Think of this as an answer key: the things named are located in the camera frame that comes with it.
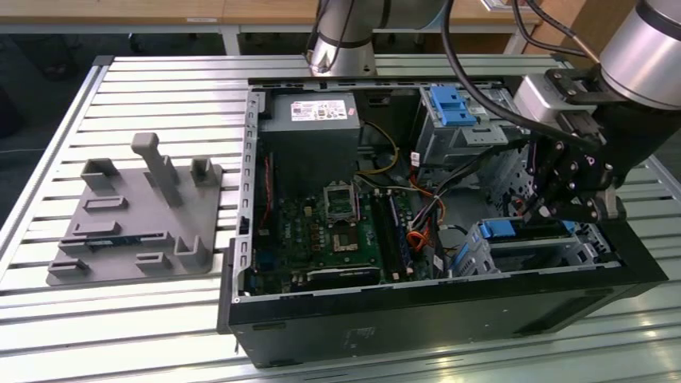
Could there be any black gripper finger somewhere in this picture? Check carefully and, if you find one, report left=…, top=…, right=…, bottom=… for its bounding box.
left=524, top=136, right=580, bottom=223
left=541, top=188, right=628, bottom=223

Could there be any red disk wire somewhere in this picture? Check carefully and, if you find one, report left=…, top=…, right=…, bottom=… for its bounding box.
left=509, top=195, right=536, bottom=215

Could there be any black disk wire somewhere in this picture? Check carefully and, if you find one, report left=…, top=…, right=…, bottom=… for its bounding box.
left=433, top=137, right=544, bottom=200

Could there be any hard disk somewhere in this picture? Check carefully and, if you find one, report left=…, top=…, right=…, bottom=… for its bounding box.
left=477, top=218, right=577, bottom=243

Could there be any metal disk bay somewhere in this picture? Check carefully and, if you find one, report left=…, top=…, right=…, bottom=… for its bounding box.
left=449, top=217, right=618, bottom=276

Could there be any black RAM slot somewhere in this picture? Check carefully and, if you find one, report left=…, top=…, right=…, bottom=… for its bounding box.
left=371, top=188, right=401, bottom=282
left=387, top=188, right=417, bottom=276

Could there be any metal optical drive cage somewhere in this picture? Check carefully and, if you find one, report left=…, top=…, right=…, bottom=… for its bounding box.
left=417, top=84, right=536, bottom=172

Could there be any brown wooden cabinet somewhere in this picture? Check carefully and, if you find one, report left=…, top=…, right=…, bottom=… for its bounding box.
left=520, top=0, right=640, bottom=57

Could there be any CPU socket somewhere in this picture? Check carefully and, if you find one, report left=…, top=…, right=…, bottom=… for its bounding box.
left=321, top=181, right=361, bottom=224

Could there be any square chipset chip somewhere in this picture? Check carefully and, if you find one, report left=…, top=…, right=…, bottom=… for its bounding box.
left=329, top=226, right=359, bottom=253

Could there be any black PC case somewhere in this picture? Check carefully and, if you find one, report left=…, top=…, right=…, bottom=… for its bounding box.
left=215, top=75, right=669, bottom=370

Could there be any grey power supply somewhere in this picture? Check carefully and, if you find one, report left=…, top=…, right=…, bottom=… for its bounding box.
left=257, top=92, right=363, bottom=200

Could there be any black graphics card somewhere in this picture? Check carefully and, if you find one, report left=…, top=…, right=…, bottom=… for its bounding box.
left=305, top=266, right=383, bottom=288

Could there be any green motherboard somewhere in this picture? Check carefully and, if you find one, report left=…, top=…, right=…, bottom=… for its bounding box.
left=252, top=181, right=443, bottom=296

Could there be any grey parts rack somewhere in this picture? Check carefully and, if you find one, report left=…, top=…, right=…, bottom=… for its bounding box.
left=45, top=132, right=224, bottom=287

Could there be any RAM stick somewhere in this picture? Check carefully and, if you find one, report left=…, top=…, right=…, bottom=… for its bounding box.
left=84, top=237, right=143, bottom=251

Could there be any black office chair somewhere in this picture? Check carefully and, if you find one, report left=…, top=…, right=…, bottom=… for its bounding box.
left=0, top=34, right=76, bottom=136

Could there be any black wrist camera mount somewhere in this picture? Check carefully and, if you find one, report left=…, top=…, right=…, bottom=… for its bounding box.
left=545, top=67, right=608, bottom=140

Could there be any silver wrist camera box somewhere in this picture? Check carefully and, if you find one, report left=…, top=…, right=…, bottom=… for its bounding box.
left=513, top=73, right=576, bottom=120

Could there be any blue plastic drive bracket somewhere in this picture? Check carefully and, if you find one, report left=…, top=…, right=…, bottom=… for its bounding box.
left=429, top=85, right=476, bottom=128

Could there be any blue plastic bay rail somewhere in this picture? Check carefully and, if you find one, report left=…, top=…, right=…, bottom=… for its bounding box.
left=451, top=235, right=477, bottom=276

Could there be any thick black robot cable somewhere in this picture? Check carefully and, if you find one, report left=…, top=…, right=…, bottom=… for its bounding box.
left=440, top=0, right=608, bottom=144

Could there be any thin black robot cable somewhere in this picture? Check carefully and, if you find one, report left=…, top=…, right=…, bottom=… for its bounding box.
left=511, top=0, right=605, bottom=67

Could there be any yellow black power wire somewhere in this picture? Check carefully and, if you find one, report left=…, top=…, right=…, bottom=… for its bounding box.
left=356, top=121, right=401, bottom=176

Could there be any orange wire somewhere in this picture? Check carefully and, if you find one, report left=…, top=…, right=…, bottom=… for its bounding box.
left=407, top=195, right=447, bottom=253

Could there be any wooden desk white frame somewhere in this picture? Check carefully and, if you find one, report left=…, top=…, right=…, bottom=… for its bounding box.
left=0, top=0, right=546, bottom=57

